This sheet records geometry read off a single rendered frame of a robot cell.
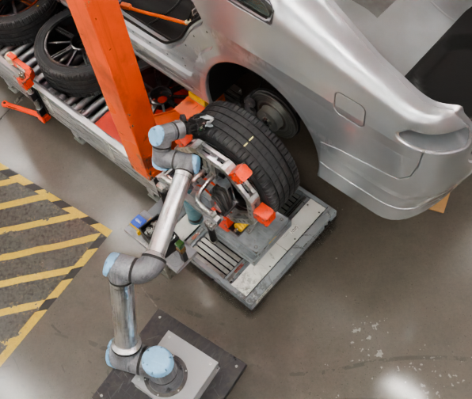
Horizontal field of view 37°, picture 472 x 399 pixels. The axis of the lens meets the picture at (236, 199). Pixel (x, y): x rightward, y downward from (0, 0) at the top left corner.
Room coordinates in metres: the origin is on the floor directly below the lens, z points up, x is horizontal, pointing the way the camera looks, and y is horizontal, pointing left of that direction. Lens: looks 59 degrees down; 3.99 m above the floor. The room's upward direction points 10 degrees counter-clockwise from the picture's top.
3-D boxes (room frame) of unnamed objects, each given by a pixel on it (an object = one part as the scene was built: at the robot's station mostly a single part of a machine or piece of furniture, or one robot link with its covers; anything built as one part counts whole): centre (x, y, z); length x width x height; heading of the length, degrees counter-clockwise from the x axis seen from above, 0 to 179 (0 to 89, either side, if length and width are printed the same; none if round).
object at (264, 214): (1.74, -0.13, 0.85); 0.09 x 0.08 x 0.07; 40
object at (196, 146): (1.98, 0.08, 0.85); 0.54 x 0.07 x 0.54; 40
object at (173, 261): (1.91, 0.47, 0.44); 0.43 x 0.17 x 0.03; 40
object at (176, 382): (1.15, 0.51, 0.45); 0.19 x 0.19 x 0.10
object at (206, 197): (1.93, 0.13, 0.85); 0.21 x 0.14 x 0.14; 130
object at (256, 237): (2.09, -0.05, 0.32); 0.40 x 0.30 x 0.28; 40
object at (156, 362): (1.15, 0.52, 0.59); 0.17 x 0.15 x 0.18; 64
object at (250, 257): (2.13, -0.02, 0.13); 0.50 x 0.36 x 0.10; 40
